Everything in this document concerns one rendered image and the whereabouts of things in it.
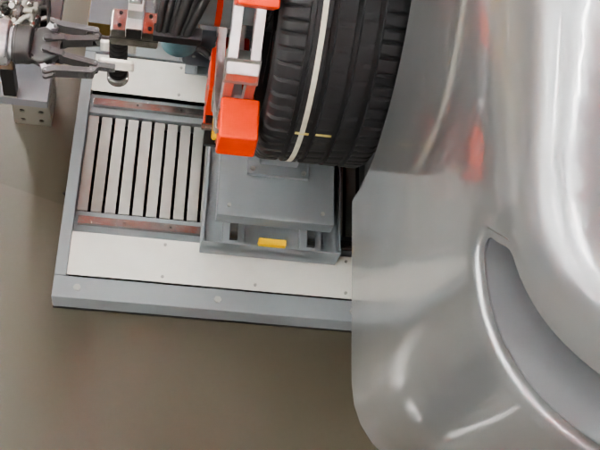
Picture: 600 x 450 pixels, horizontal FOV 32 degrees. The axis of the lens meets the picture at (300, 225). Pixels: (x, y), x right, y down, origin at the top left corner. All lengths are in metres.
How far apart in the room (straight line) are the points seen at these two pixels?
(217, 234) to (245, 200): 0.12
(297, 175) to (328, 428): 0.65
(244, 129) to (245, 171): 0.72
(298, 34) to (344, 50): 0.09
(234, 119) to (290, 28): 0.22
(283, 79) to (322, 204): 0.81
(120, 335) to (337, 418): 0.60
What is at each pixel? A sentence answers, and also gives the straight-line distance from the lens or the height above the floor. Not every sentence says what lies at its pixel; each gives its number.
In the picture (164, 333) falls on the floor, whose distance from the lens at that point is 2.74.
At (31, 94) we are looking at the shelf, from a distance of 2.52.
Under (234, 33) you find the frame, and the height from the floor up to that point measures 1.01.
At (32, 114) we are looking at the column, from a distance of 2.95.
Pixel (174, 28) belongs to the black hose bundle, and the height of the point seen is 0.99.
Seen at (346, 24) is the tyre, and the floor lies 1.09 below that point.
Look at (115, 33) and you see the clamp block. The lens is 2.02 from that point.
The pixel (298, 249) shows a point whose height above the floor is 0.17.
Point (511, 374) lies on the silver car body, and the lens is 1.31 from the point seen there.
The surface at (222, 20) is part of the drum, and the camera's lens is 2.16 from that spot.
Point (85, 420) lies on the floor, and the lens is 2.67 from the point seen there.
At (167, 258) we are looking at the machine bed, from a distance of 2.73.
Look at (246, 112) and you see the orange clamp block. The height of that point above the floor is 0.89.
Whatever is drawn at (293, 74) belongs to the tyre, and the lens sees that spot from 1.92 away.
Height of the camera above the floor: 2.59
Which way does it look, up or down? 63 degrees down
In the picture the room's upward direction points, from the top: 22 degrees clockwise
